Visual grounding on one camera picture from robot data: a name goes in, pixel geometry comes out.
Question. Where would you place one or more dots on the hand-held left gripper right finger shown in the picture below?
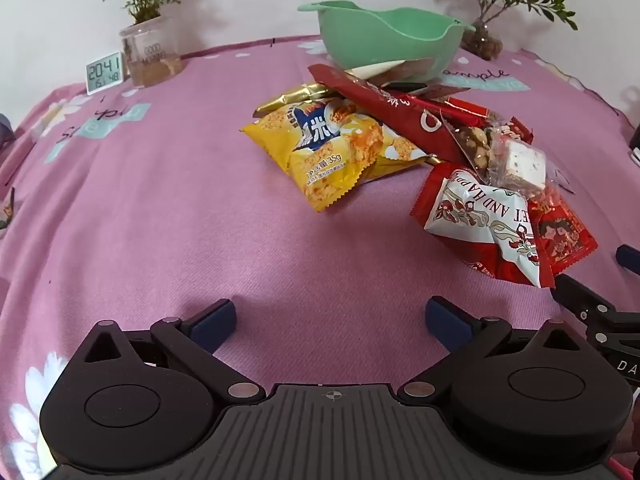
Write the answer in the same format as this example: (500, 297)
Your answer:
(447, 325)

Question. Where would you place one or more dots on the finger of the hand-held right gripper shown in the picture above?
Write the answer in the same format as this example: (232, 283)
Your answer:
(630, 257)
(582, 297)

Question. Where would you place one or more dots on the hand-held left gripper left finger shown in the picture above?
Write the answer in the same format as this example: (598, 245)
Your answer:
(215, 322)

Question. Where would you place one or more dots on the red and white snack packet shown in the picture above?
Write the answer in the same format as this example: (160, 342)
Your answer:
(475, 215)

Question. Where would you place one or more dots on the yellow snack bag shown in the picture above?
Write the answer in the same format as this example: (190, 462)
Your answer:
(325, 160)

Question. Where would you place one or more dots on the green plastic bowl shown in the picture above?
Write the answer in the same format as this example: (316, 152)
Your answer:
(380, 45)

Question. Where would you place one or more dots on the red cartoon snack packet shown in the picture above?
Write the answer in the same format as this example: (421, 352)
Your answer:
(562, 230)

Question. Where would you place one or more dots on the pink printed tablecloth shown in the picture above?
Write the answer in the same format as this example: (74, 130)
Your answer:
(150, 235)

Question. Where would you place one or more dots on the clear nougat packet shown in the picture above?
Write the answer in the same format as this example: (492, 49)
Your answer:
(517, 162)

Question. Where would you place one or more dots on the small red snack packet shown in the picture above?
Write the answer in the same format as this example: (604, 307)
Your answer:
(517, 129)

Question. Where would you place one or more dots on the clear nut packet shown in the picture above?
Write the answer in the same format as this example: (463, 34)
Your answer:
(472, 145)

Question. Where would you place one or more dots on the bright red snack packet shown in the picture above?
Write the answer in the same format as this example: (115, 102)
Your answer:
(465, 110)

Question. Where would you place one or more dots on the dark red long snack packet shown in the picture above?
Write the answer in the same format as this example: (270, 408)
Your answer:
(400, 110)

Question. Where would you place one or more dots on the gold snack bag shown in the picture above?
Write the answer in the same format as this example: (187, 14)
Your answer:
(285, 102)

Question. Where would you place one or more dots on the white digital clock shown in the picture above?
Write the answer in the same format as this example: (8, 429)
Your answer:
(104, 72)

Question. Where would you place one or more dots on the potted plant in clear cup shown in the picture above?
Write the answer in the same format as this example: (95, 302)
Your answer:
(150, 55)

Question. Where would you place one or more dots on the grey object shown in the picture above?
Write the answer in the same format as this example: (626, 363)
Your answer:
(4, 130)

